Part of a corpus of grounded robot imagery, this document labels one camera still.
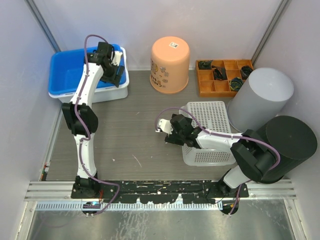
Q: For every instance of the orange wooden compartment tray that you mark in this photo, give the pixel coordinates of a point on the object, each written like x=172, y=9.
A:
x=219, y=78

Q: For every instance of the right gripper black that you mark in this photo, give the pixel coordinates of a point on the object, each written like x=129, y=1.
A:
x=174, y=138

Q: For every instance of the aluminium rail frame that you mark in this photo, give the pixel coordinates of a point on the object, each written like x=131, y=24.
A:
x=56, y=195

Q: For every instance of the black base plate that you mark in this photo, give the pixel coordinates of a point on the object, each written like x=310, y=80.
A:
x=153, y=191

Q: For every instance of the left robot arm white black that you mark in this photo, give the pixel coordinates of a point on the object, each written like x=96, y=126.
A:
x=78, y=114

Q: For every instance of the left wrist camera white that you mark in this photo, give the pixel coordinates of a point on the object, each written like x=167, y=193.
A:
x=117, y=56

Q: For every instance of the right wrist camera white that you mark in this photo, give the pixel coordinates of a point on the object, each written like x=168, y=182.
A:
x=164, y=126

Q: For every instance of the grey plastic bucket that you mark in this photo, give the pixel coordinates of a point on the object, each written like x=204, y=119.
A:
x=261, y=98

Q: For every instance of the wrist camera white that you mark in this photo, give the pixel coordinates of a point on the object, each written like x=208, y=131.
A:
x=117, y=56
x=164, y=126

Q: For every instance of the blue plastic tub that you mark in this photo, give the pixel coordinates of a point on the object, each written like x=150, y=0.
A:
x=67, y=67

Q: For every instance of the white plastic tub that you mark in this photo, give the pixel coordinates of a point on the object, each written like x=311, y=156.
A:
x=101, y=96

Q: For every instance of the orange plastic bucket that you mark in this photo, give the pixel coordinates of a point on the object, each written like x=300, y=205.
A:
x=169, y=65

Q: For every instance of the blue perforated basket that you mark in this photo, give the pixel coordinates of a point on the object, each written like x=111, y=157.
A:
x=211, y=115

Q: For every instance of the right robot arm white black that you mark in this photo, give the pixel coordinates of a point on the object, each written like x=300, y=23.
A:
x=254, y=158

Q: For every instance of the black plastic bucket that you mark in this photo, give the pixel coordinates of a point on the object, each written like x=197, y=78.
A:
x=293, y=139

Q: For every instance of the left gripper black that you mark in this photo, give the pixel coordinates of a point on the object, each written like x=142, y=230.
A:
x=113, y=79

